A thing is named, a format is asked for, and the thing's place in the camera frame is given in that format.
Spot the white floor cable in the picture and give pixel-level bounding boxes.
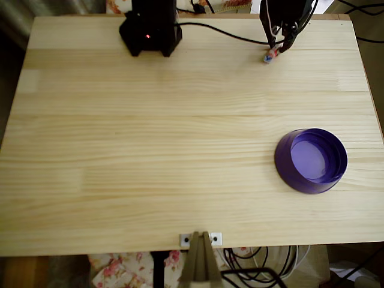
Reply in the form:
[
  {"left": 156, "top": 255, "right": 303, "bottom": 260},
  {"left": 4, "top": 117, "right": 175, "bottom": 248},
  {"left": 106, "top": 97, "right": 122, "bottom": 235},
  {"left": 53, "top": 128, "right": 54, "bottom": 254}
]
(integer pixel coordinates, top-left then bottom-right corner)
[{"left": 278, "top": 245, "right": 311, "bottom": 278}]

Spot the red white candy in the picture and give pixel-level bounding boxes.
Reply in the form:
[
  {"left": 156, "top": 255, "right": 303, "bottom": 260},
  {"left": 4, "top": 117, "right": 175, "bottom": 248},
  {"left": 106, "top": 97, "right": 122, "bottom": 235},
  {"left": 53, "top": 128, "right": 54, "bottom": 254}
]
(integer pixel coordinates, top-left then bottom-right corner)
[{"left": 262, "top": 41, "right": 284, "bottom": 65}]

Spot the black floor cable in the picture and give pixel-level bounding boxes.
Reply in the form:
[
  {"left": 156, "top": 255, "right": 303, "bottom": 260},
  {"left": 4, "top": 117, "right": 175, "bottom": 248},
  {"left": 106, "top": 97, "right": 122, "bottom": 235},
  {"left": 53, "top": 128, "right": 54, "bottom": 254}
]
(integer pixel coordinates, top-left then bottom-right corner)
[{"left": 223, "top": 246, "right": 271, "bottom": 282}]

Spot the purple round bowl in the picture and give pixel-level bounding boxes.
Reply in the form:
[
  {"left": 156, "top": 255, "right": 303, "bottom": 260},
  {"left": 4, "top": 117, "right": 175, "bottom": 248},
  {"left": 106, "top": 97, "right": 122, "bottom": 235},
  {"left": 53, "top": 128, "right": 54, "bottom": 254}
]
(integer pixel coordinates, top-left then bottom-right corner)
[{"left": 274, "top": 128, "right": 349, "bottom": 195}]

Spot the olive camera stand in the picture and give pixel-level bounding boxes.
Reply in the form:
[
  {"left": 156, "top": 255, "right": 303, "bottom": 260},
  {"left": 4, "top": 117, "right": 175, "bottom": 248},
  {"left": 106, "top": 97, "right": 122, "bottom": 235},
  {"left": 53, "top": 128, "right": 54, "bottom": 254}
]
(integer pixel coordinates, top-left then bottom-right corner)
[{"left": 178, "top": 230, "right": 224, "bottom": 284}]

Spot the white paper sheet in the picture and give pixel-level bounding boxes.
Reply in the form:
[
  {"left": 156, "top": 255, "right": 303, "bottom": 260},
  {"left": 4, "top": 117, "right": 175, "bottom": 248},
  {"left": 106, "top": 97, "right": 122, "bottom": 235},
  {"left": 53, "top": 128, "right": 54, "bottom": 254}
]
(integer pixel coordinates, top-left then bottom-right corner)
[
  {"left": 250, "top": 0, "right": 334, "bottom": 15},
  {"left": 329, "top": 260, "right": 380, "bottom": 283}
]

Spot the black vertical pole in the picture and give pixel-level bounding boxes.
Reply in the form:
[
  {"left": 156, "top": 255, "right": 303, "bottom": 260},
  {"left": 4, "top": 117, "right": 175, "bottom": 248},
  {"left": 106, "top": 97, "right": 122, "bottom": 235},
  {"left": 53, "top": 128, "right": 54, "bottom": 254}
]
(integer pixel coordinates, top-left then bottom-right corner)
[{"left": 149, "top": 251, "right": 170, "bottom": 288}]

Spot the black cable plug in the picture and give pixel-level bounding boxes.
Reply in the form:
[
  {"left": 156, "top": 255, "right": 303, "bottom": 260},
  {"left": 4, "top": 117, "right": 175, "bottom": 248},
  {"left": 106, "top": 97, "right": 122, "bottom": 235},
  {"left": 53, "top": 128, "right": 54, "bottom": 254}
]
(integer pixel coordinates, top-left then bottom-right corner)
[{"left": 190, "top": 0, "right": 216, "bottom": 15}]

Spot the silver metal bracket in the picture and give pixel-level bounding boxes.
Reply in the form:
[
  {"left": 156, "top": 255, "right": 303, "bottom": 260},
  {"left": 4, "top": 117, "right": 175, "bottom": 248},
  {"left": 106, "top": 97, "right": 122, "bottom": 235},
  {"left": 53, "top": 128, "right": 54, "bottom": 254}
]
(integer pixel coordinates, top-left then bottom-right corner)
[{"left": 179, "top": 232, "right": 223, "bottom": 248}]

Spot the pink floral fabric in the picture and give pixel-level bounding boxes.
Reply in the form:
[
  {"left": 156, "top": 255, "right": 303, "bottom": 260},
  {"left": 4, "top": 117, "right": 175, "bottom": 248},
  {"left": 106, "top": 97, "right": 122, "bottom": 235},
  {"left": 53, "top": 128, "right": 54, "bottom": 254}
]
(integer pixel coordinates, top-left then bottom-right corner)
[
  {"left": 88, "top": 247, "right": 254, "bottom": 288},
  {"left": 105, "top": 0, "right": 253, "bottom": 15}
]

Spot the thin black cable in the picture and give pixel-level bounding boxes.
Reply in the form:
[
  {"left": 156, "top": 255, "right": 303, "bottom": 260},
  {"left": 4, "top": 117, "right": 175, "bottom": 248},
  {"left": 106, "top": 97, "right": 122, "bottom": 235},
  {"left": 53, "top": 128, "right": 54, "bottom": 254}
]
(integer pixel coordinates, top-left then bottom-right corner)
[
  {"left": 355, "top": 35, "right": 384, "bottom": 44},
  {"left": 335, "top": 0, "right": 384, "bottom": 16}
]

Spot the black camera cable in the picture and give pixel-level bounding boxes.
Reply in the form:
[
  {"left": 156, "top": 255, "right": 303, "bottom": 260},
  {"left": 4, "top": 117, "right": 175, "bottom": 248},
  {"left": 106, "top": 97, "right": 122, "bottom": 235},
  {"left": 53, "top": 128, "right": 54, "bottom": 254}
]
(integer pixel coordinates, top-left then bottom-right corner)
[{"left": 173, "top": 22, "right": 271, "bottom": 46}]

